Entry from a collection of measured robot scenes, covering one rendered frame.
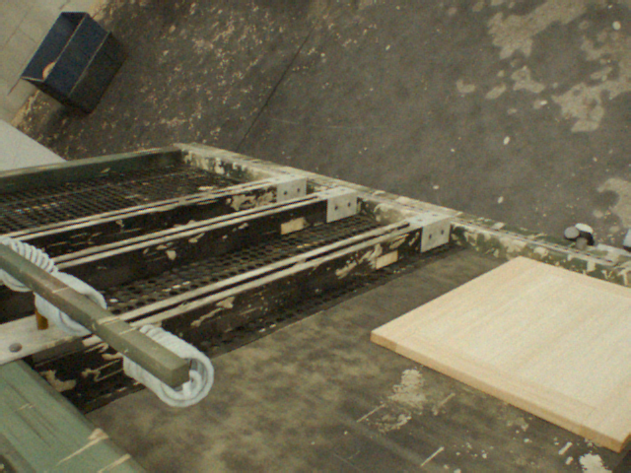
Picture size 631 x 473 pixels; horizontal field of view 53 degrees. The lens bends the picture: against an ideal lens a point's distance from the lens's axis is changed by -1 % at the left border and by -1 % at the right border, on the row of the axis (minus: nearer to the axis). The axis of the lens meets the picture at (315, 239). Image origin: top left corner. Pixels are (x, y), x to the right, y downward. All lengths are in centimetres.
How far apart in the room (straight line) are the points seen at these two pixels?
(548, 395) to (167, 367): 65
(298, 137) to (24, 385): 277
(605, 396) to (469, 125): 208
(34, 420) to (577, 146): 237
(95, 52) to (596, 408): 453
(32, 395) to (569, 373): 80
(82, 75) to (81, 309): 441
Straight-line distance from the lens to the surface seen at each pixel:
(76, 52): 504
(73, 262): 134
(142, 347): 61
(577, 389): 109
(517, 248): 161
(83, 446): 77
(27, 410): 84
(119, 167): 234
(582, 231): 176
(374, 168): 311
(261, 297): 121
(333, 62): 370
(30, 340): 98
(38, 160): 465
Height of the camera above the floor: 231
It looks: 48 degrees down
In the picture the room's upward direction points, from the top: 51 degrees counter-clockwise
